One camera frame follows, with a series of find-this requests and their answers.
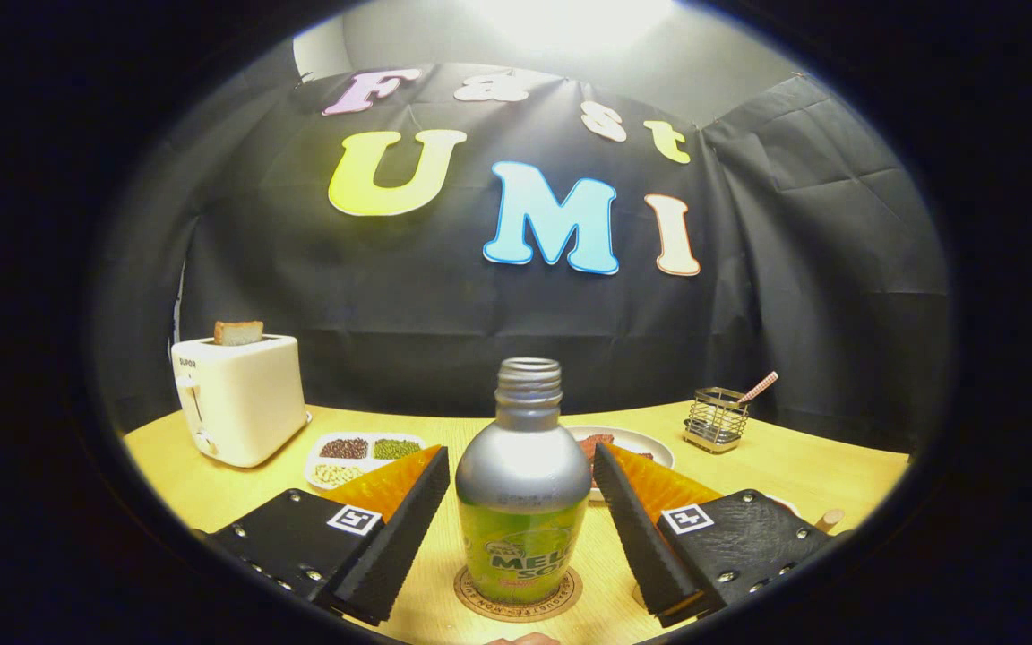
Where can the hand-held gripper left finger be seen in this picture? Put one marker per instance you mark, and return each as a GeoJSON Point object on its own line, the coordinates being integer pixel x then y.
{"type": "Point", "coordinates": [404, 537]}

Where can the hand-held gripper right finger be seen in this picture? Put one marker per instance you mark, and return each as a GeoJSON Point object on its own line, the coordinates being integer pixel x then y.
{"type": "Point", "coordinates": [641, 537]}

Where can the round cork coaster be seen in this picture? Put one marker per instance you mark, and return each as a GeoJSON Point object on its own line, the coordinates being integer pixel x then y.
{"type": "Point", "coordinates": [471, 600]}

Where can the silver green juice bottle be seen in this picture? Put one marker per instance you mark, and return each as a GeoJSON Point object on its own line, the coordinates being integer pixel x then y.
{"type": "Point", "coordinates": [522, 484]}

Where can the white divided dish of beans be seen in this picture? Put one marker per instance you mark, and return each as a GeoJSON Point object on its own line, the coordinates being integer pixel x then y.
{"type": "Point", "coordinates": [364, 459]}

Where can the white plate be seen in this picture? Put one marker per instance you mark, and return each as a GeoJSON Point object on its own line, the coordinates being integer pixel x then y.
{"type": "Point", "coordinates": [646, 442]}

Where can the red white striped straw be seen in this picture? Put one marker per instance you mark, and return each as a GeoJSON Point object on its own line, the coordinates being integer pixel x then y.
{"type": "Point", "coordinates": [758, 388]}

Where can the wooden table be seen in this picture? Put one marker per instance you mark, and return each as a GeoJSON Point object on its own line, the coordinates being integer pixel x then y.
{"type": "Point", "coordinates": [211, 497]}

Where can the white toaster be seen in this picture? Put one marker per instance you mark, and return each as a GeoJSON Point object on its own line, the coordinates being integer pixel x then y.
{"type": "Point", "coordinates": [247, 403]}

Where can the black backdrop cloth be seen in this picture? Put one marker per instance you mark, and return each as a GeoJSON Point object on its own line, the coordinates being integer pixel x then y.
{"type": "Point", "coordinates": [391, 313]}

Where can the bread slice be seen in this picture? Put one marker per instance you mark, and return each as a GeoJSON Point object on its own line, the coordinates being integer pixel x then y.
{"type": "Point", "coordinates": [238, 332]}

